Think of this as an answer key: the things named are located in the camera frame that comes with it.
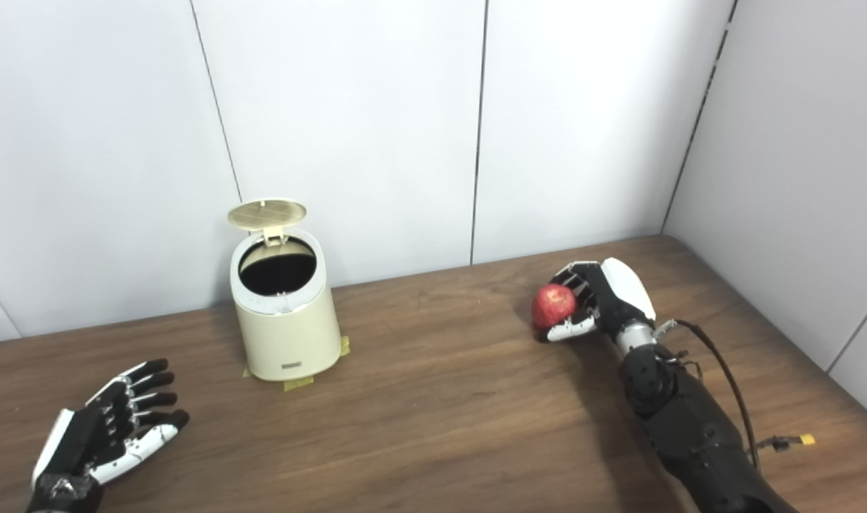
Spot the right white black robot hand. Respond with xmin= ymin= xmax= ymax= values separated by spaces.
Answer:
xmin=533 ymin=258 xmax=658 ymax=344

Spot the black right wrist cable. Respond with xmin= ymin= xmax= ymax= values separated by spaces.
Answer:
xmin=654 ymin=319 xmax=762 ymax=475

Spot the cream round bin lid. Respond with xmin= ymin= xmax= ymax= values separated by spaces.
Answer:
xmin=227 ymin=199 xmax=308 ymax=247

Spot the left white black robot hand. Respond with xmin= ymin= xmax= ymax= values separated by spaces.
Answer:
xmin=26 ymin=358 xmax=190 ymax=513

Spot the cream-colored bin body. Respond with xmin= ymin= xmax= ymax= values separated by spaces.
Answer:
xmin=229 ymin=228 xmax=342 ymax=382

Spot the red apple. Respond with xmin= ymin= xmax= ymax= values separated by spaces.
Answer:
xmin=531 ymin=284 xmax=578 ymax=330

